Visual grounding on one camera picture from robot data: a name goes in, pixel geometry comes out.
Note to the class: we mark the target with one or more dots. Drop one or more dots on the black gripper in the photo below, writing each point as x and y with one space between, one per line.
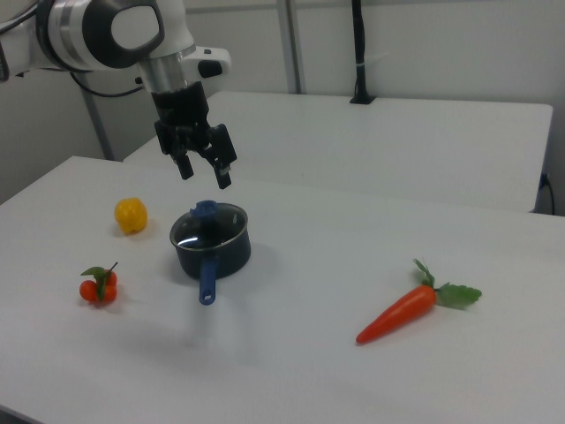
181 110

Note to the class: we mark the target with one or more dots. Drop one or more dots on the glass lid with blue knob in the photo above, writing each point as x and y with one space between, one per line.
205 211

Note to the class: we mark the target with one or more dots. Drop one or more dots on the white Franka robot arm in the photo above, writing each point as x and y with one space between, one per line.
79 35

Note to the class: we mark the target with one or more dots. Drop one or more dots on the yellow toy bell pepper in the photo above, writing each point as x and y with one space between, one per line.
130 216

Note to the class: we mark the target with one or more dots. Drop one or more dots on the white side table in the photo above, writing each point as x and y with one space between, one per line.
353 141

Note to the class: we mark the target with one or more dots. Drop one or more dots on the toy tomato cluster with leaves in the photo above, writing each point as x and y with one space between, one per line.
88 289

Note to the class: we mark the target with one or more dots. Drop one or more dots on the orange toy carrot with leaves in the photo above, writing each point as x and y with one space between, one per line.
397 313

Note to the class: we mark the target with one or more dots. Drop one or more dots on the grey metal frame post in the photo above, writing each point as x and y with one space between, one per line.
295 44
100 128

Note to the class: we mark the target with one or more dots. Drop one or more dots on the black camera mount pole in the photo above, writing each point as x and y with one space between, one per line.
359 44

